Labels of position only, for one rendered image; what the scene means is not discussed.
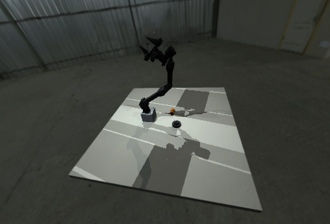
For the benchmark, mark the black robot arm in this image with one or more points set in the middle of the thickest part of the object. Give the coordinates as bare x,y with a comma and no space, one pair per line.
169,53

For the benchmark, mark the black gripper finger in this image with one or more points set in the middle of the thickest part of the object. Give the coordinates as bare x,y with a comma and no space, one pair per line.
152,40
144,50

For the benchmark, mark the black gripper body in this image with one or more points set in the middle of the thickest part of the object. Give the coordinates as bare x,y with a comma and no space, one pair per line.
158,43

